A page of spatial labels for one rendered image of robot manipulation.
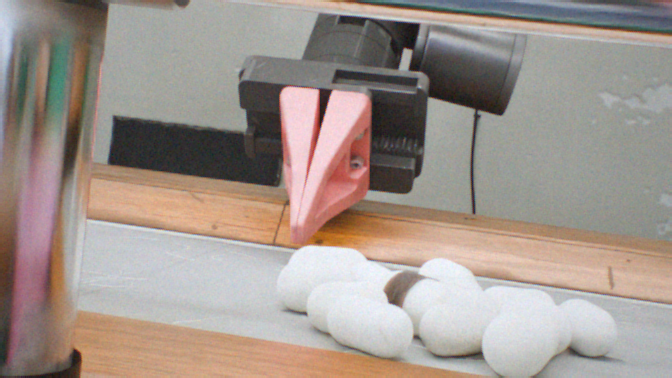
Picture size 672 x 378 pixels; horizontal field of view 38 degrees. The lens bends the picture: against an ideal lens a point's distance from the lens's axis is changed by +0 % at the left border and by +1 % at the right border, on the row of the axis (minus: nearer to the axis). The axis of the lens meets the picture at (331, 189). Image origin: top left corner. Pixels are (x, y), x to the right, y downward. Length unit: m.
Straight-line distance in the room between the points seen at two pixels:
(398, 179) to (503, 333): 0.23
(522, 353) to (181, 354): 0.14
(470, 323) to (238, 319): 0.08
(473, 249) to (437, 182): 1.90
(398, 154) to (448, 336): 0.22
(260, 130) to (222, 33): 1.93
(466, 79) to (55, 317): 0.45
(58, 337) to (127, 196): 0.41
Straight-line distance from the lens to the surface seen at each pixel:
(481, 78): 0.58
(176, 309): 0.36
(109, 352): 0.20
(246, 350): 0.21
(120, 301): 0.36
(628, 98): 2.48
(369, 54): 0.54
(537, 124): 2.45
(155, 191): 0.57
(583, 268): 0.53
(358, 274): 0.39
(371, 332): 0.31
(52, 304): 0.16
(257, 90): 0.51
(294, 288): 0.37
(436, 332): 0.33
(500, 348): 0.31
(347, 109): 0.49
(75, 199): 0.16
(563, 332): 0.35
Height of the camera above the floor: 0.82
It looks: 4 degrees down
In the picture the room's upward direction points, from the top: 7 degrees clockwise
